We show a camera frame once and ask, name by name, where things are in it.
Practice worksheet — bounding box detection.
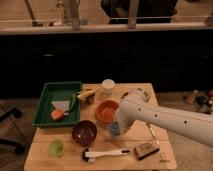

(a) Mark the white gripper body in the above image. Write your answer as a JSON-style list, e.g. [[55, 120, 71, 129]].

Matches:
[[115, 111, 135, 135]]

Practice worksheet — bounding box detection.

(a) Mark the blue sponge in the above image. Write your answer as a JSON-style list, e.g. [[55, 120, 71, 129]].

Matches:
[[107, 122, 120, 137]]

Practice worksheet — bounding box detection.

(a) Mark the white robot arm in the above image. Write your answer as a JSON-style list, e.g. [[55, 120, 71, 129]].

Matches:
[[115, 88, 213, 147]]

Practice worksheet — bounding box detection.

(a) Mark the orange bowl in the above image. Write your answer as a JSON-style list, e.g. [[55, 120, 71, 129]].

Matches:
[[95, 100, 118, 124]]

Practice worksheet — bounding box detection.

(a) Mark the wooden block brush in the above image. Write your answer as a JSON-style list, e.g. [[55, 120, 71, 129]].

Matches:
[[134, 141, 160, 160]]

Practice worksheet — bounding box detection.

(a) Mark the metal fork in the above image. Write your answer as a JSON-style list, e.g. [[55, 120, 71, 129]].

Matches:
[[146, 122, 157, 141]]

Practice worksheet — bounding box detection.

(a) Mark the white paper cup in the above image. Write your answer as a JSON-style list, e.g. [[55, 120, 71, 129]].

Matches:
[[101, 79, 115, 95]]

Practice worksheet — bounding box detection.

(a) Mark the white dish brush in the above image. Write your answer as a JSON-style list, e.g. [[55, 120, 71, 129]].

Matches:
[[82, 149, 130, 162]]

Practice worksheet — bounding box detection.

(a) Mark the grey cloth piece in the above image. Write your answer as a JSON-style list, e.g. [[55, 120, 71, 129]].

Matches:
[[51, 100, 70, 111]]

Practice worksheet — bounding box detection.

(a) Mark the orange toy carrot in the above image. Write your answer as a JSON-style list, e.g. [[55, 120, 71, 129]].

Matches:
[[51, 109, 64, 121]]

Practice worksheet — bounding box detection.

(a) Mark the small green cup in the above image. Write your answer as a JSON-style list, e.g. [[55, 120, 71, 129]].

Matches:
[[48, 139, 64, 157]]

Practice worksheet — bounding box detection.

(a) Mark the green plastic tray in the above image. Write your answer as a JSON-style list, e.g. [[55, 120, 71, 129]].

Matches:
[[32, 82, 82, 128]]

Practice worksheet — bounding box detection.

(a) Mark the black office chair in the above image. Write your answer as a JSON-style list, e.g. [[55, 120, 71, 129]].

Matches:
[[0, 104, 26, 155]]

